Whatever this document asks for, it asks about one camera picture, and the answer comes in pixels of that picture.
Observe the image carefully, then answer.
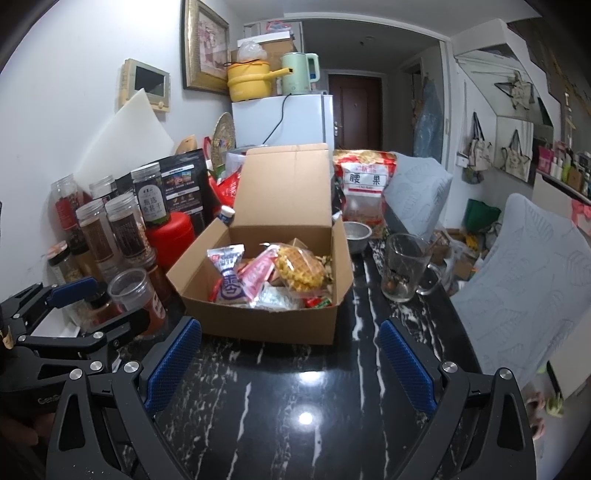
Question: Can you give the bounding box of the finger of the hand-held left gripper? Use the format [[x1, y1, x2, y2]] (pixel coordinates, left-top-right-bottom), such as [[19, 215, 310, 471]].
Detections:
[[18, 308, 149, 373], [0, 277, 108, 339]]

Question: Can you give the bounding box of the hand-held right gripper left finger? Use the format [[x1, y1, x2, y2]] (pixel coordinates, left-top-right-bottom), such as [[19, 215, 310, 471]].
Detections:
[[46, 316, 204, 480]]

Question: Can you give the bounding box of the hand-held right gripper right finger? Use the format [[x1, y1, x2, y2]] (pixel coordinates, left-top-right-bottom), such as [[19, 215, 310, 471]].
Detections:
[[379, 318, 550, 480]]

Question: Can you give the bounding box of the purple and white snack packet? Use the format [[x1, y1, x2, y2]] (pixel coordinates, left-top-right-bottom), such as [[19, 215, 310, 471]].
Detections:
[[206, 244, 246, 306]]

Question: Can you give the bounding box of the pink and red snack packet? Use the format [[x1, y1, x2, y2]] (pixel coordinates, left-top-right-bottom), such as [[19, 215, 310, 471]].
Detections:
[[238, 247, 280, 303]]

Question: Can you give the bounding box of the clear waffle packet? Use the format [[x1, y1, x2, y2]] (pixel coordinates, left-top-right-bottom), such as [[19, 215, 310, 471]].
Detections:
[[274, 237, 334, 297]]

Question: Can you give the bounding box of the brown cardboard box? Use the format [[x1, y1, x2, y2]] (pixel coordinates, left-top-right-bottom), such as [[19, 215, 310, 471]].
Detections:
[[166, 143, 355, 346]]

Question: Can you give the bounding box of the person's left hand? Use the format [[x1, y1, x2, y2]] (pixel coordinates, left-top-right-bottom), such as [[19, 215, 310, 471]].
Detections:
[[0, 410, 57, 462]]

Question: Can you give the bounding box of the small bottle with black cap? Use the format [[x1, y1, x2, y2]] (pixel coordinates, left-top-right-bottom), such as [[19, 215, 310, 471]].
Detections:
[[81, 291, 122, 329]]

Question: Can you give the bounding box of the small jar with pink lid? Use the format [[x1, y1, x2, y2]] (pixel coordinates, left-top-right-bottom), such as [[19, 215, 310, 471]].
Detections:
[[47, 240, 91, 285]]

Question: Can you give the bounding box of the open jar of red powder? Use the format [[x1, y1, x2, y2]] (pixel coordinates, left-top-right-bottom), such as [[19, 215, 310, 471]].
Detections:
[[107, 269, 168, 340]]

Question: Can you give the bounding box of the jar of brown spice powder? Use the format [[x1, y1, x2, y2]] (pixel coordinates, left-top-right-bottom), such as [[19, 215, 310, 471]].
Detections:
[[75, 199, 119, 265]]

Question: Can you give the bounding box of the jar of dark spice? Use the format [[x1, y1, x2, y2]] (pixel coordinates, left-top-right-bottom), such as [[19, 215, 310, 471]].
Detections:
[[105, 193, 149, 269]]

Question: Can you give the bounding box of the jar of red chili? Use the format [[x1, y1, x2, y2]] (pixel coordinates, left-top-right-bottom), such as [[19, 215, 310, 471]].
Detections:
[[52, 174, 91, 232]]

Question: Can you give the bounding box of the glass mug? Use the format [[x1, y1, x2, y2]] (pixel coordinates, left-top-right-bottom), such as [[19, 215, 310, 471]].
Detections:
[[381, 233, 445, 304]]

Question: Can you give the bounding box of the red plastic canister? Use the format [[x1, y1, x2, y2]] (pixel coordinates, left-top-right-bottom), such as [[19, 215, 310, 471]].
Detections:
[[147, 212, 195, 274]]

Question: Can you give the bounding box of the clear plastic jar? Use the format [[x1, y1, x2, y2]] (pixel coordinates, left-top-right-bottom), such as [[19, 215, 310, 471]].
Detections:
[[89, 175, 117, 202]]

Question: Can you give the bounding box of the small brown carton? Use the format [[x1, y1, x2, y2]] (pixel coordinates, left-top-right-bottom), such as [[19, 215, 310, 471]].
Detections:
[[455, 249, 486, 283]]

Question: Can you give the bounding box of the tall jar with dark label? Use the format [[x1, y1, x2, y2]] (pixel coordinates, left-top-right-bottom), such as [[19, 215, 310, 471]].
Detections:
[[131, 164, 170, 228]]

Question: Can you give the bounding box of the pink and green small item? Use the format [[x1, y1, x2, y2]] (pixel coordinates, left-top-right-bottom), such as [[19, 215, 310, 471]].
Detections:
[[526, 360, 567, 440]]

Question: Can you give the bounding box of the large grey covered chair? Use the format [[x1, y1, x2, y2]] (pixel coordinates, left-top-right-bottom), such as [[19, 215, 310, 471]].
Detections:
[[450, 193, 587, 398]]

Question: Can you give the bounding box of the small metal bowl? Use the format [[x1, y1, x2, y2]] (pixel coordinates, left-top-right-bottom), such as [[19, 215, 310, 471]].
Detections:
[[342, 220, 373, 256]]

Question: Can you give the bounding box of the black stand-up pouch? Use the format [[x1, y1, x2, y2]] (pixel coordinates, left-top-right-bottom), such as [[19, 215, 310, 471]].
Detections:
[[115, 148, 209, 232]]

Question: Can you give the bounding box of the green bag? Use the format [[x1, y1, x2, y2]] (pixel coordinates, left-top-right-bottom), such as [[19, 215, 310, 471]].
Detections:
[[463, 198, 502, 234]]

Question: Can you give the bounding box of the white cutting board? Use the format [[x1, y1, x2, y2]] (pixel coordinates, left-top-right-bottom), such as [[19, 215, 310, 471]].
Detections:
[[74, 89, 175, 186]]

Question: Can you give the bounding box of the small grey covered chair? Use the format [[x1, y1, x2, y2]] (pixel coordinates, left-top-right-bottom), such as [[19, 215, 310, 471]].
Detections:
[[383, 151, 454, 241]]

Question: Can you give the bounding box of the red foil pouch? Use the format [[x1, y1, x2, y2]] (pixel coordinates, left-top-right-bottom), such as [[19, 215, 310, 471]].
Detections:
[[208, 168, 243, 219]]

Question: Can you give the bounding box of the red and white nut bag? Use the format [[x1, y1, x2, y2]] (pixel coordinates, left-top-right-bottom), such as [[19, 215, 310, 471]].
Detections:
[[333, 150, 399, 237]]

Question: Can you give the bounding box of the woven round plate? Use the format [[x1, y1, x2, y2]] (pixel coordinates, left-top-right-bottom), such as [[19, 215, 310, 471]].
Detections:
[[212, 112, 237, 165]]

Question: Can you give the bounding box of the beige tote bag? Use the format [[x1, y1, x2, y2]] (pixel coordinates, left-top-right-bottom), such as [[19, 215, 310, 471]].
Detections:
[[462, 112, 493, 184]]

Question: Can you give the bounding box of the beige intercom panel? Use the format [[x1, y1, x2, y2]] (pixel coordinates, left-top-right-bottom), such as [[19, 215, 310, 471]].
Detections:
[[121, 58, 171, 113]]

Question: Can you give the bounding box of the blue hanging cover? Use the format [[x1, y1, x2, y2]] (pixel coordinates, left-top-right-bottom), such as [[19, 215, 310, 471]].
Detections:
[[413, 76, 445, 160]]

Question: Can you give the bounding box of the row of cosmetic bottles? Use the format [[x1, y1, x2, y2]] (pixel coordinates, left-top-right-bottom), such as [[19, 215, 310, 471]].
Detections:
[[536, 141, 591, 197]]

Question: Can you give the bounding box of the dark brown door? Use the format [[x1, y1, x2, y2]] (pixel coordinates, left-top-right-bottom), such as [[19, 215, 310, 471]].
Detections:
[[328, 74, 383, 151]]

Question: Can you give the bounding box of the white fridge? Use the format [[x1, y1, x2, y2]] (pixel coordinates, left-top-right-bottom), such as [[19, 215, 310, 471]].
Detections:
[[231, 92, 334, 154]]

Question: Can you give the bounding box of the yellow pot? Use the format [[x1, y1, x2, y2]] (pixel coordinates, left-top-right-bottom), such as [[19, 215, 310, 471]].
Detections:
[[226, 60, 296, 103]]

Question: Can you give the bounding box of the framed picture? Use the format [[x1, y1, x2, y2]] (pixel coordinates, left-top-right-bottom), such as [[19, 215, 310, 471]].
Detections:
[[181, 0, 232, 96]]

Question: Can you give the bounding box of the clear plastic bag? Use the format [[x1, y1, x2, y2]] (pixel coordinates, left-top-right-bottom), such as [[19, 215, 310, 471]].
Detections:
[[236, 41, 269, 64]]

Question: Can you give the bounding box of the green electric kettle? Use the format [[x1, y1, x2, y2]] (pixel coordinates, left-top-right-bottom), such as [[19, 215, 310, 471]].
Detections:
[[281, 52, 320, 97]]

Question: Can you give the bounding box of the cardboard carton with papers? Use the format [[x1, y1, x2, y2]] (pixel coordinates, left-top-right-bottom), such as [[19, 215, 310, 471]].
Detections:
[[231, 21, 299, 61]]

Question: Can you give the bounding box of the black power cord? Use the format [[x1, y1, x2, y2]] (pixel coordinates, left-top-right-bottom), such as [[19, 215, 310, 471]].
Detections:
[[263, 95, 293, 147]]

